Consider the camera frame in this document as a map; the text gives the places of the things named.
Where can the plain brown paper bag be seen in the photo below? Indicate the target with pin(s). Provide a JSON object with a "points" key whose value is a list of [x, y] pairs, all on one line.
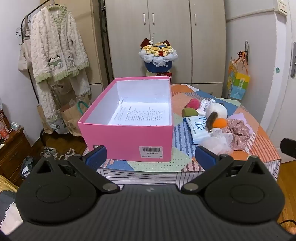
{"points": [[42, 118]]}

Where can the white patterned bag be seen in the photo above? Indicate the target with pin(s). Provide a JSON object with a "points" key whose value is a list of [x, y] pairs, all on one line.
{"points": [[59, 126]]}

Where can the printed paper sheet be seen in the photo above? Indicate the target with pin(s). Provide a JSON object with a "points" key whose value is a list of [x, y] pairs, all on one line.
{"points": [[138, 114]]}

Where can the white plush toy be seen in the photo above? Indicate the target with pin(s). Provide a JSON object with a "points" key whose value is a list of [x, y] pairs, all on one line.
{"points": [[217, 110]]}

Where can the patchwork tablecloth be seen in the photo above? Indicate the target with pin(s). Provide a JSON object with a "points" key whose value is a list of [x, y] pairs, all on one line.
{"points": [[185, 148]]}

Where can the green ball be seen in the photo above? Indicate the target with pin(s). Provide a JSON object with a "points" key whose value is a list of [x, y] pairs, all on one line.
{"points": [[188, 112]]}

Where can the beige wardrobe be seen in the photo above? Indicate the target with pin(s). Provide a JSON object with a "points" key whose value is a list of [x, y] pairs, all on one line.
{"points": [[168, 34]]}

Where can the dark bag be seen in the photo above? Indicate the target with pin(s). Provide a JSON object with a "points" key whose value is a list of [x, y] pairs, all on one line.
{"points": [[29, 166]]}

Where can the white door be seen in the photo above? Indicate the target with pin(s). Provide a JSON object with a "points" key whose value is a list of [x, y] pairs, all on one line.
{"points": [[282, 92]]}

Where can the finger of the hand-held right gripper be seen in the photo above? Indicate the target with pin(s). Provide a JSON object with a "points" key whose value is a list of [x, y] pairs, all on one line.
{"points": [[289, 148]]}

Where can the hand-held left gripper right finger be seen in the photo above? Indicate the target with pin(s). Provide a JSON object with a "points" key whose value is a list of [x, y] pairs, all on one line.
{"points": [[204, 156]]}

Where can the fluffy white pajama jacket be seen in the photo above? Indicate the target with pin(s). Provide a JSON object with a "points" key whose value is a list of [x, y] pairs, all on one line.
{"points": [[53, 46]]}

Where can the wall light switch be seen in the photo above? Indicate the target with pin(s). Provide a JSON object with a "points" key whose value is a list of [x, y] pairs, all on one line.
{"points": [[283, 7]]}

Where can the fluffy white pajama pants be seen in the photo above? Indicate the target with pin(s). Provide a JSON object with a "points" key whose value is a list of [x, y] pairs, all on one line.
{"points": [[78, 83]]}

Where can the colourful gift bag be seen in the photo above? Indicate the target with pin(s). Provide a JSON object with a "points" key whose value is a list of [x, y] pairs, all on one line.
{"points": [[238, 85]]}

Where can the white mesh bath pouf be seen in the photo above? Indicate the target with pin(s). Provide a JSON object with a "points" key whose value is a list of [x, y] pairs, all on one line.
{"points": [[217, 141]]}

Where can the wooden cabinet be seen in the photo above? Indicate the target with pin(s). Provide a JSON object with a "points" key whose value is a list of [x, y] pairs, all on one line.
{"points": [[13, 150]]}

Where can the beige narrow cabinet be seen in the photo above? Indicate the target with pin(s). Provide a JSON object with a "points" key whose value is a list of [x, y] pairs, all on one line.
{"points": [[92, 46]]}

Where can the white tissue packet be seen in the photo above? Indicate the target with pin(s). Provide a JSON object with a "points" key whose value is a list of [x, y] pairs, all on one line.
{"points": [[204, 105]]}

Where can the wet wipes pack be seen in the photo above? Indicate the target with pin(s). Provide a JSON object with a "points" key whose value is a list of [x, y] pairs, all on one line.
{"points": [[196, 131]]}

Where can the pink floral scrunchie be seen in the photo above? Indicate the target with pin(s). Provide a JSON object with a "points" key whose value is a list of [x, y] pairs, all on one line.
{"points": [[240, 132]]}

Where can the flower bouquet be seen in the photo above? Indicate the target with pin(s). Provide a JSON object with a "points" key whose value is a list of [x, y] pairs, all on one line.
{"points": [[158, 60]]}

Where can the black clothes rack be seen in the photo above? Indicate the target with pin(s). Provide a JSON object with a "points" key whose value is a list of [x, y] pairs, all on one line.
{"points": [[42, 138]]}

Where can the orange ball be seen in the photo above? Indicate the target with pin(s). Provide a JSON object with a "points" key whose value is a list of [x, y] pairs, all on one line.
{"points": [[219, 122]]}

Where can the lavender cloth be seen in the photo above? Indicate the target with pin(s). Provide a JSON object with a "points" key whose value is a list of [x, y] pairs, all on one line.
{"points": [[251, 129]]}

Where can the pink fuzzy ball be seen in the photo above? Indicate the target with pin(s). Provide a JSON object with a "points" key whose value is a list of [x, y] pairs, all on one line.
{"points": [[193, 103]]}

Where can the printed blanket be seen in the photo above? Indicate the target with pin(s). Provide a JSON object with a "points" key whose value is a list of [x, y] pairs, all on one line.
{"points": [[7, 204]]}

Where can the canvas tote bag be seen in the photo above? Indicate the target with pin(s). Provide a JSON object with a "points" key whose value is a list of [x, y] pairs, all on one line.
{"points": [[24, 60]]}

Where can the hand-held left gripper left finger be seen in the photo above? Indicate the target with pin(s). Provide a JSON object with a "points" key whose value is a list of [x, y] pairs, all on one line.
{"points": [[97, 157]]}

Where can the pink cardboard box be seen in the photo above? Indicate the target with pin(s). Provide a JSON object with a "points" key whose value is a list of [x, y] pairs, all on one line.
{"points": [[127, 139]]}

